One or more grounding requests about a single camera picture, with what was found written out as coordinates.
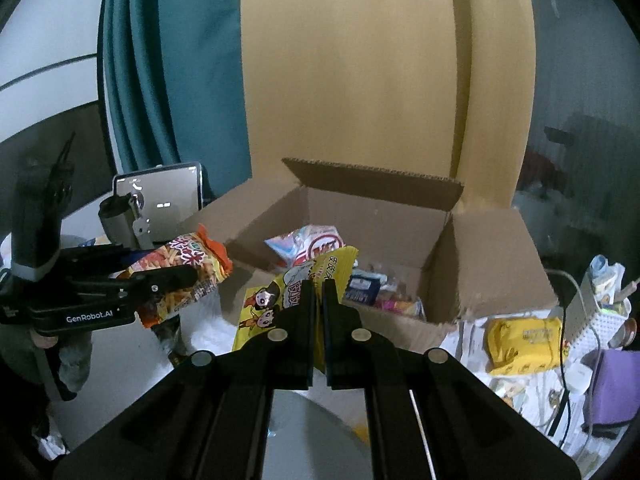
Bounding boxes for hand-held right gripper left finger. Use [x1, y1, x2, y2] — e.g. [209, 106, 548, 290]
[52, 280, 317, 480]

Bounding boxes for yellow cartoon snack packet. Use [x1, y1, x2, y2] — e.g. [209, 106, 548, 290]
[231, 246, 361, 376]

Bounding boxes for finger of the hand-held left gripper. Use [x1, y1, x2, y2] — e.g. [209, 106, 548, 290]
[112, 265, 198, 311]
[62, 245, 133, 273]

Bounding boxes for orange snack packet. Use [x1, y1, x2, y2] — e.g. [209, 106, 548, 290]
[117, 225, 233, 330]

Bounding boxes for black cable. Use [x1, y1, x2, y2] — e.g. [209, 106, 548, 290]
[547, 305, 571, 443]

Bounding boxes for brown cardboard box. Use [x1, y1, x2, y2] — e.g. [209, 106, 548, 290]
[175, 157, 558, 356]

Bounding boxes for pink wrapped snack packet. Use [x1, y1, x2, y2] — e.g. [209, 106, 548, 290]
[375, 280, 426, 318]

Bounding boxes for dark blue snack packet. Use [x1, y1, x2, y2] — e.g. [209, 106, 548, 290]
[345, 270, 386, 306]

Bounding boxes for white red snack packet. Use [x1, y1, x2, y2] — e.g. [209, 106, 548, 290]
[264, 224, 346, 268]

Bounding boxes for wide yellow curtain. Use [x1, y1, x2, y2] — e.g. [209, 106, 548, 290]
[240, 0, 538, 211]

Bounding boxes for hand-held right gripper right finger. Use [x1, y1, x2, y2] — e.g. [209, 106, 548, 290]
[322, 280, 583, 480]

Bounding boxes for purple cloth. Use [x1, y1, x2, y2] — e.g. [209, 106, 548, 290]
[582, 347, 640, 428]

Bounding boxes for teal curtain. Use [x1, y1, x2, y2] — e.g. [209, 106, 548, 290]
[97, 0, 253, 198]

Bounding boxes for white perforated organizer basket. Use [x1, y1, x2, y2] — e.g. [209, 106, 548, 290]
[570, 255, 638, 356]

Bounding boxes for dark glass window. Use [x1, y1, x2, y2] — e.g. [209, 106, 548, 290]
[510, 0, 640, 271]

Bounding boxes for yellow wipes pack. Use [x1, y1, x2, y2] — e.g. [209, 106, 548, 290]
[485, 316, 566, 377]

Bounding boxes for white tablecloth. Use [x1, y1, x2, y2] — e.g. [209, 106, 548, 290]
[47, 280, 381, 466]

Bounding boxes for tablet screen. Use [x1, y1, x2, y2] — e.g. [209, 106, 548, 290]
[112, 161, 204, 248]

